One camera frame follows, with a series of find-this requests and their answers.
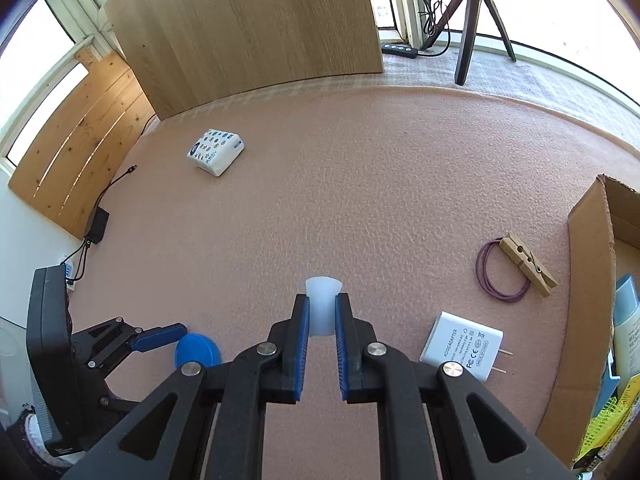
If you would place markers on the black adapter box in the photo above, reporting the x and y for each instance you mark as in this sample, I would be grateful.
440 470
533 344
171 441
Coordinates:
96 225

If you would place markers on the blue round lid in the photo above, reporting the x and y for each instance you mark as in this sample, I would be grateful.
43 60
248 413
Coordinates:
197 350

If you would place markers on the wooden clothespin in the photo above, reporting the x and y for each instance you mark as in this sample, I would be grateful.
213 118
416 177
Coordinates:
525 260

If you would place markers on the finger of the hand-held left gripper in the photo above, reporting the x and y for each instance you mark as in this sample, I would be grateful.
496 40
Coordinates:
160 337
112 407

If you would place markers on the light blue tube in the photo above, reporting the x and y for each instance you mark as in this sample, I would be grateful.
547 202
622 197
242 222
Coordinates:
627 330

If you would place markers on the black tripod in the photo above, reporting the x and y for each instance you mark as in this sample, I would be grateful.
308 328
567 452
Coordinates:
465 45

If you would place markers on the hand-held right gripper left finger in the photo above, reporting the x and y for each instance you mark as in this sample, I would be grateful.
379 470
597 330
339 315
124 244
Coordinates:
301 350

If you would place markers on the white charger adapter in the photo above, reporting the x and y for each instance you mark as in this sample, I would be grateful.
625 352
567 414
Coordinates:
457 345

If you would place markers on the translucent white cap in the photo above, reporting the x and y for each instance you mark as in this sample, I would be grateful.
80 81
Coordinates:
322 305

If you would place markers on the person's left hand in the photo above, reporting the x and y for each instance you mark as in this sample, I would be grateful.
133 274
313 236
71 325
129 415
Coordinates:
37 440

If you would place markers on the pine plank panel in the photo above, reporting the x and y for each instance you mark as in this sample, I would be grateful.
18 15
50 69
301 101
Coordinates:
85 150

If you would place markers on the pink blanket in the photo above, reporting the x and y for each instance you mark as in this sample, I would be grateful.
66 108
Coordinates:
350 185

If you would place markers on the yellow shuttlecock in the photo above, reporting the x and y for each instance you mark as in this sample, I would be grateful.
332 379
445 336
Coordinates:
602 425

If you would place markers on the blue plastic phone stand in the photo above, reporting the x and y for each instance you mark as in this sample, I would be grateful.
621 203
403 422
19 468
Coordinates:
607 385

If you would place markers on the printed tissue pack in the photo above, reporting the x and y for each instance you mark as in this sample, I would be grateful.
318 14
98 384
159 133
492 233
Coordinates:
215 152

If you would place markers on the cardboard box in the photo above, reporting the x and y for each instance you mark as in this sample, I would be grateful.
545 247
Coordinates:
585 310

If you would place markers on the grey checked cloth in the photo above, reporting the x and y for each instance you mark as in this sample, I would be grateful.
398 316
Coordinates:
550 85

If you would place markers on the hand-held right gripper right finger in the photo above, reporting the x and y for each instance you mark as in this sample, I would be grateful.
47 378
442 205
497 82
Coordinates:
342 350

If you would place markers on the black power strip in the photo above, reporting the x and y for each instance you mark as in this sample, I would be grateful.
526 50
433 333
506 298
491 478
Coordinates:
400 50

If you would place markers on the white power socket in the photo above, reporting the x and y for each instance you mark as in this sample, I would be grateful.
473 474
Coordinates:
70 272

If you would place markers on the purple rubber band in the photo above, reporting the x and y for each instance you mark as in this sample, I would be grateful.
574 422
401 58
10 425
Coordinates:
478 266

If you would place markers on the light wooden board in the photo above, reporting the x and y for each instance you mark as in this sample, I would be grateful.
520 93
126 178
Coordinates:
250 25

